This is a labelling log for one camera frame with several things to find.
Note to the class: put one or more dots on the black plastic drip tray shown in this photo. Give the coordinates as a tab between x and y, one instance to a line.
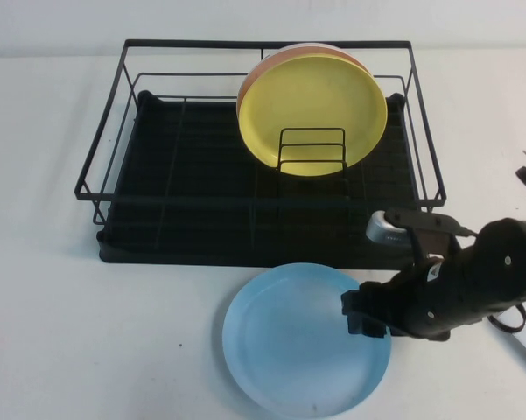
157	245

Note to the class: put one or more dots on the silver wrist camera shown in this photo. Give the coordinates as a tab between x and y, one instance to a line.
385	232

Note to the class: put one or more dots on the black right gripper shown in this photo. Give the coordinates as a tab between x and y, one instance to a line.
411	302

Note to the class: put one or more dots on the yellow plate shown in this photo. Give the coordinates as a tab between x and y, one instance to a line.
315	109

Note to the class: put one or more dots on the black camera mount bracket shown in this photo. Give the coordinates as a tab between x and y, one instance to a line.
424	221

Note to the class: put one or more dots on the white plate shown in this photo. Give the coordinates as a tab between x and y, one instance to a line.
297	45

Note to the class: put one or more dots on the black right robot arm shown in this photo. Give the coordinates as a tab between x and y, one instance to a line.
499	262

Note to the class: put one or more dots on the orange plate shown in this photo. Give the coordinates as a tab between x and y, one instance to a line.
315	51

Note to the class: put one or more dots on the light blue plate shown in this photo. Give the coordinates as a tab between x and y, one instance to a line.
289	341

